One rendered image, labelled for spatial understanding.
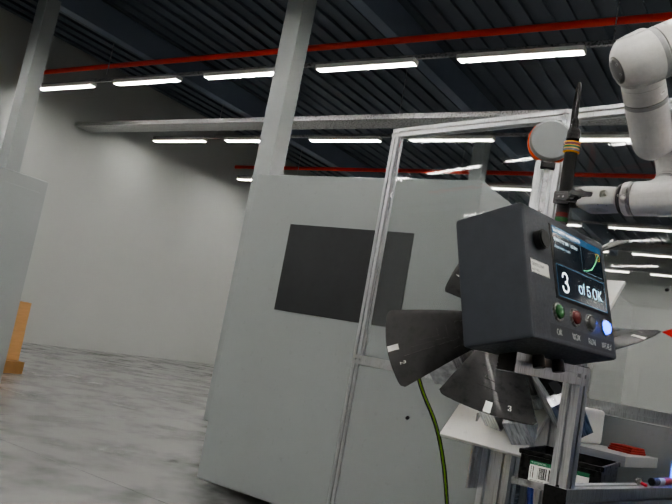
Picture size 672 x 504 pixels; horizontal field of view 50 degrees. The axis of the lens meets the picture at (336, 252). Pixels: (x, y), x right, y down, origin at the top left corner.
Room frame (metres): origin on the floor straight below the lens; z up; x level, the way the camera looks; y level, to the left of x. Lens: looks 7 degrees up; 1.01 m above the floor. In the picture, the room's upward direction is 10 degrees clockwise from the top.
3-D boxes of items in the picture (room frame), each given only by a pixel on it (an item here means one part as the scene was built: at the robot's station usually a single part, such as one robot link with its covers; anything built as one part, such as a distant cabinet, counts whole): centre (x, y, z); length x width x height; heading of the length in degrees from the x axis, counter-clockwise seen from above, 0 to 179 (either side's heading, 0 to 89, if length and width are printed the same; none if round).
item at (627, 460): (2.29, -0.87, 0.85); 0.36 x 0.24 x 0.03; 44
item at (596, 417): (2.37, -0.84, 0.92); 0.17 x 0.16 x 0.11; 134
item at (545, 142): (2.53, -0.69, 1.88); 0.17 x 0.15 x 0.16; 44
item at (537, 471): (1.57, -0.57, 0.85); 0.22 x 0.17 x 0.07; 149
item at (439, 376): (2.12, -0.37, 1.03); 0.15 x 0.10 x 0.14; 134
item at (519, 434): (1.85, -0.54, 0.91); 0.12 x 0.08 x 0.12; 134
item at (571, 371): (1.13, -0.35, 1.04); 0.24 x 0.03 x 0.03; 134
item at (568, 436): (1.20, -0.43, 0.96); 0.03 x 0.03 x 0.20; 44
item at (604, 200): (1.75, -0.64, 1.49); 0.11 x 0.10 x 0.07; 44
